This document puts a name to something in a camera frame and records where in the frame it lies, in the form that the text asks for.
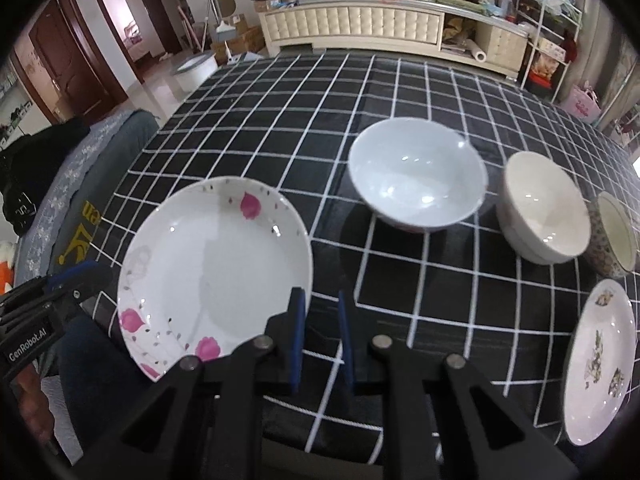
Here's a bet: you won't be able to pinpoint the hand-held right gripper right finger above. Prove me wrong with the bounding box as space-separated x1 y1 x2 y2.
339 290 596 480

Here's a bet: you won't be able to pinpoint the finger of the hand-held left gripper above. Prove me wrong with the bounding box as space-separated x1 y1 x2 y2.
60 265 115 308
45 260 101 287

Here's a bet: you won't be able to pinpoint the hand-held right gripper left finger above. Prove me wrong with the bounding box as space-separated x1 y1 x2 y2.
75 287 306 480

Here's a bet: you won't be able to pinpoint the white plate with pink flowers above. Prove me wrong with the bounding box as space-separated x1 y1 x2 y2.
117 176 314 380

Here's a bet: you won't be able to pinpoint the large white bowl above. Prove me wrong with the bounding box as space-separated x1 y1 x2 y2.
348 117 488 234

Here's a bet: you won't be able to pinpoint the small white bowl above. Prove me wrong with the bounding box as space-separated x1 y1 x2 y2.
500 220 576 265
496 151 592 261

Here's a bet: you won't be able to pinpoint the white plate with cartoon print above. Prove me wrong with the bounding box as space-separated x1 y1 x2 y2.
563 278 637 447

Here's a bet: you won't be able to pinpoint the patterned bowl with brown rim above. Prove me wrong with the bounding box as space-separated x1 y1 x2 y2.
582 191 640 279

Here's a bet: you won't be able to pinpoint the person's left hand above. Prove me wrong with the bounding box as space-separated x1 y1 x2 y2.
14 367 55 453

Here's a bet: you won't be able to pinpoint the grey cloth with yellow print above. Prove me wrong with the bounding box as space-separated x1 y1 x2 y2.
57 195 108 266

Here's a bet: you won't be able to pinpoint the orange plush toy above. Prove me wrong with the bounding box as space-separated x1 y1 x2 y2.
0 242 16 296

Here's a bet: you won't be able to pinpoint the black white checkered tablecloth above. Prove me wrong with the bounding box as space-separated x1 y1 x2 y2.
95 50 640 466

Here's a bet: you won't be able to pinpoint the grey floral sofa cover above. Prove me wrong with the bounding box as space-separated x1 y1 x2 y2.
15 110 166 281

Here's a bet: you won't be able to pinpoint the black backpack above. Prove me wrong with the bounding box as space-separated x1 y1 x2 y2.
0 117 91 236

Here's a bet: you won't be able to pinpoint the brown wooden door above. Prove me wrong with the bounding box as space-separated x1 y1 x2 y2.
30 0 126 116

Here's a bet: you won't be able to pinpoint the white round container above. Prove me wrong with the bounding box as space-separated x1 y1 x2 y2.
172 52 218 93

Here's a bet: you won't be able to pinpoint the cardboard boxes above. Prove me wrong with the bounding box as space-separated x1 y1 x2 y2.
210 15 266 63

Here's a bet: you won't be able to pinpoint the white tufted TV cabinet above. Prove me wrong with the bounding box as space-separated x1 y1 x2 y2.
257 0 531 78

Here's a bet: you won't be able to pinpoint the pink bag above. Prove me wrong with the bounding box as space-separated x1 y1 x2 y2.
565 82 601 123

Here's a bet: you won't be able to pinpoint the white metal rack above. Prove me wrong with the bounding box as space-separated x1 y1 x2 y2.
517 0 586 101

